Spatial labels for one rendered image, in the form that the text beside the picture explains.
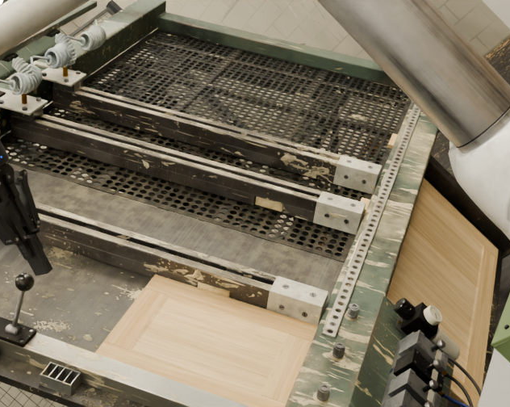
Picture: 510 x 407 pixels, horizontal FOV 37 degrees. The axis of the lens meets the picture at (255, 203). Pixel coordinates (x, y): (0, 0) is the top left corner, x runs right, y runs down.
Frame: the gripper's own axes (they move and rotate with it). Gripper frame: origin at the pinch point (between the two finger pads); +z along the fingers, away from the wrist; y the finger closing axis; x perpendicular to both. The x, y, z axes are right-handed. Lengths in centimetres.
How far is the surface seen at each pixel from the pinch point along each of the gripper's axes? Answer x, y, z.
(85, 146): -49, -85, 2
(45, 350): -19.6, -9.3, 23.8
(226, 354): 7, -28, 42
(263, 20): -217, -623, 45
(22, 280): -20.3, -13.3, 9.6
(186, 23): -62, -193, -12
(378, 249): 28, -78, 49
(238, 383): 11, -21, 45
